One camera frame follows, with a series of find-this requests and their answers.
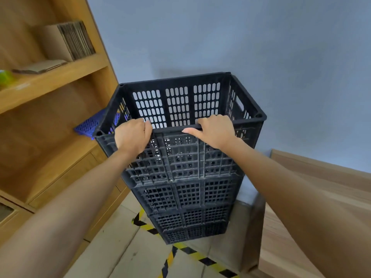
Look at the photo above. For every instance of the person's right hand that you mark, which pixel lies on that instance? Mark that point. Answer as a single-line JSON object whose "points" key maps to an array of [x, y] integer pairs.
{"points": [[216, 131]]}

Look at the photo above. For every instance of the person's left hand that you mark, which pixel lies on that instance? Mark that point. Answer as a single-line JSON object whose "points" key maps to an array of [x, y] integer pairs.
{"points": [[132, 136]]}

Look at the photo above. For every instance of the black plastic crate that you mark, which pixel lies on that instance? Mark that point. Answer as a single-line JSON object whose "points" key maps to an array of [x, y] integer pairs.
{"points": [[191, 218], [188, 195], [194, 233], [179, 159]]}

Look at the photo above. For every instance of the person's right forearm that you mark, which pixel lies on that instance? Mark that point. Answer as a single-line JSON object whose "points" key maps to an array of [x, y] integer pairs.
{"points": [[304, 205]]}

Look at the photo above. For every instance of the person's left forearm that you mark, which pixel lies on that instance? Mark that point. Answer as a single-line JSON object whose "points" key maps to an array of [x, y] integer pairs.
{"points": [[63, 217]]}

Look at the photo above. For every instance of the wooden wall cabinet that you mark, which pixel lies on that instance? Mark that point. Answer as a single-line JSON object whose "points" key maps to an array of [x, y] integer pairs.
{"points": [[52, 127]]}

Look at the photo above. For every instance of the blue plastic grid mat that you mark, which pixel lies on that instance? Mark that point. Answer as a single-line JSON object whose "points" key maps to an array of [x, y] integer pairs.
{"points": [[87, 127]]}

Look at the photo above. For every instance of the flat brown cardboard sheet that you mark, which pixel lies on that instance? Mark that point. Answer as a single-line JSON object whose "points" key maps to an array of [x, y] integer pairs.
{"points": [[40, 66]]}

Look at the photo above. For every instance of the stack of flattened cardboard boxes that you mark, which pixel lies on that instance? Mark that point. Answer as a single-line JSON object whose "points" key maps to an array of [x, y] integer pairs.
{"points": [[58, 40]]}

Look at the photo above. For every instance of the light green plastic item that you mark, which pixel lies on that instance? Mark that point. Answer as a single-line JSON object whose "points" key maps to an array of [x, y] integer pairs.
{"points": [[5, 78]]}

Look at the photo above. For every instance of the light wooden office desk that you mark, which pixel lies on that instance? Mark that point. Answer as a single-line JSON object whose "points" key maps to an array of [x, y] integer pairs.
{"points": [[289, 257]]}

